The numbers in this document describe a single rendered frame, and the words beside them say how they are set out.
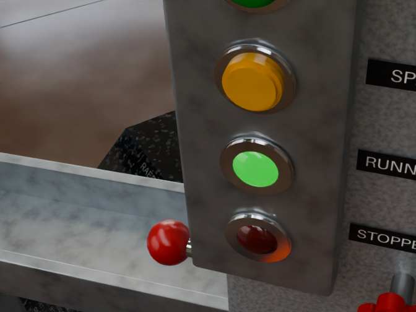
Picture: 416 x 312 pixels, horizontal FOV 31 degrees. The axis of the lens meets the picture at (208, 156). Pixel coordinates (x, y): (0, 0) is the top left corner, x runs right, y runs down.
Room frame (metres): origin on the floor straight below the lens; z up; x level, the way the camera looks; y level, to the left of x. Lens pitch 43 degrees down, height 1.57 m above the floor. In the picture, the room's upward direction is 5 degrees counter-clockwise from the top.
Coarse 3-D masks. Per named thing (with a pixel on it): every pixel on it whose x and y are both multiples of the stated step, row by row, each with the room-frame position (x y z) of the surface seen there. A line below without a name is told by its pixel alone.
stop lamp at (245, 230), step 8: (240, 232) 0.25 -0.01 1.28; (248, 232) 0.25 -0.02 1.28; (256, 232) 0.24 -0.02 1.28; (264, 232) 0.24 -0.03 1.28; (240, 240) 0.25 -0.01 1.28; (248, 240) 0.24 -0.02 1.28; (256, 240) 0.24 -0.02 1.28; (264, 240) 0.24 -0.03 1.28; (272, 240) 0.24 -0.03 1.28; (248, 248) 0.24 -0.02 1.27; (256, 248) 0.24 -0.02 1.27; (264, 248) 0.24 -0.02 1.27; (272, 248) 0.24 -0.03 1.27
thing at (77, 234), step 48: (0, 192) 0.53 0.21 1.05; (48, 192) 0.51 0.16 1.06; (96, 192) 0.49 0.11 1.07; (144, 192) 0.47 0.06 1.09; (0, 240) 0.46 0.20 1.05; (48, 240) 0.46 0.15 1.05; (96, 240) 0.45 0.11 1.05; (144, 240) 0.44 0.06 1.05; (0, 288) 0.41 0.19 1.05; (48, 288) 0.39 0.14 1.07; (96, 288) 0.37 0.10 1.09; (144, 288) 0.36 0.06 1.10; (192, 288) 0.38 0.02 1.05
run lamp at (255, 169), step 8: (248, 152) 0.25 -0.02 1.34; (256, 152) 0.25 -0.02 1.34; (240, 160) 0.25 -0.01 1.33; (248, 160) 0.25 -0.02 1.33; (256, 160) 0.24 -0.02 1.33; (264, 160) 0.24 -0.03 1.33; (240, 168) 0.25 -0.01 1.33; (248, 168) 0.24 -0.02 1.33; (256, 168) 0.24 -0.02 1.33; (264, 168) 0.24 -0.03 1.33; (272, 168) 0.24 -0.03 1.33; (240, 176) 0.25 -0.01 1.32; (248, 176) 0.24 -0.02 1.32; (256, 176) 0.24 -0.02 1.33; (264, 176) 0.24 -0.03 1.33; (272, 176) 0.24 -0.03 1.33; (256, 184) 0.24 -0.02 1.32; (264, 184) 0.24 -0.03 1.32
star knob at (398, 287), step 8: (400, 272) 0.24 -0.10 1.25; (392, 280) 0.24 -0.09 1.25; (400, 280) 0.23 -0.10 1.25; (408, 280) 0.23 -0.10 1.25; (392, 288) 0.23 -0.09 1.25; (400, 288) 0.23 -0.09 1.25; (408, 288) 0.23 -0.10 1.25; (384, 296) 0.22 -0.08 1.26; (392, 296) 0.21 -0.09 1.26; (400, 296) 0.22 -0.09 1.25; (408, 296) 0.22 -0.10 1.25; (368, 304) 0.22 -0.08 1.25; (376, 304) 0.21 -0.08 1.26; (384, 304) 0.21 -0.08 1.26; (392, 304) 0.21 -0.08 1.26; (400, 304) 0.21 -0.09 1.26; (408, 304) 0.22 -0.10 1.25
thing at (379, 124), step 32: (384, 0) 0.25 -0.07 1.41; (384, 32) 0.25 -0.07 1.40; (384, 96) 0.25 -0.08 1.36; (352, 128) 0.25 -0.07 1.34; (384, 128) 0.25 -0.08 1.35; (352, 160) 0.25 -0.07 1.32; (352, 192) 0.25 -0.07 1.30; (384, 192) 0.24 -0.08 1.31; (384, 224) 0.24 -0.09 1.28; (352, 256) 0.25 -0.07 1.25; (384, 256) 0.24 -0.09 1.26; (256, 288) 0.27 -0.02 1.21; (288, 288) 0.26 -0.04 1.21; (352, 288) 0.25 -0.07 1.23; (384, 288) 0.24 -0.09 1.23
